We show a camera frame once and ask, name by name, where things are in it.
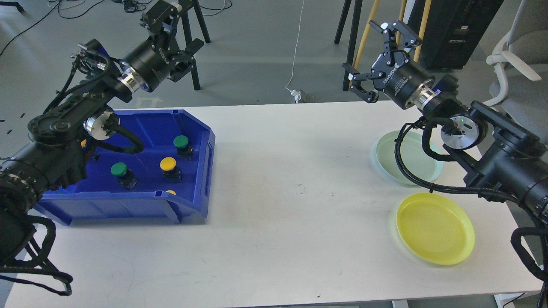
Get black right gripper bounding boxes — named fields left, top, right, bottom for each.
left=342, top=20, right=435, bottom=110

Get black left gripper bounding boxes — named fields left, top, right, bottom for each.
left=118, top=0, right=204, bottom=93

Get green push button front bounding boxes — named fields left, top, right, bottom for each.
left=111, top=162, right=137, bottom=190

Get green push button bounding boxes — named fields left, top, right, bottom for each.
left=173, top=135, right=194, bottom=160
left=111, top=162, right=137, bottom=190

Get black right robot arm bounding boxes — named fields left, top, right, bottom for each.
left=343, top=20, right=548, bottom=308

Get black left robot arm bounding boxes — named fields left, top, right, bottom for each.
left=0, top=0, right=211, bottom=296

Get light green plate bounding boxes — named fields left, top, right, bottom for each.
left=372, top=131, right=444, bottom=187

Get green push button back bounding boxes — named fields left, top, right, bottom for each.
left=173, top=135, right=194, bottom=160

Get yellow plate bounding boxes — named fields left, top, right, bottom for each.
left=395, top=192, right=476, bottom=267

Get black tripod left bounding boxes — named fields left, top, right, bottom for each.
left=178, top=0, right=211, bottom=90

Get black tripod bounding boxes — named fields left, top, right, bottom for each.
left=334, top=0, right=363, bottom=65
left=178, top=0, right=211, bottom=90

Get black tripod right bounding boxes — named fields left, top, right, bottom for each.
left=334, top=0, right=363, bottom=65

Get wooden easel legs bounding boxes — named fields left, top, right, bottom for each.
left=354, top=0, right=433, bottom=71

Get black computer tower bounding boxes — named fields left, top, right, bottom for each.
left=417, top=0, right=503, bottom=70

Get grey power adapter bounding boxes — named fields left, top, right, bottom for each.
left=290, top=89, right=315, bottom=104

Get blue plastic storage bin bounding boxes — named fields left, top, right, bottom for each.
left=35, top=110, right=215, bottom=226

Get grey office chair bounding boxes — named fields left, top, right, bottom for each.
left=485, top=0, right=548, bottom=144

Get black floor cables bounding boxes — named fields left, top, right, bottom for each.
left=0, top=0, right=234, bottom=57

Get white power cable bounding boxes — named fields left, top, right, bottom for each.
left=285, top=0, right=305, bottom=95

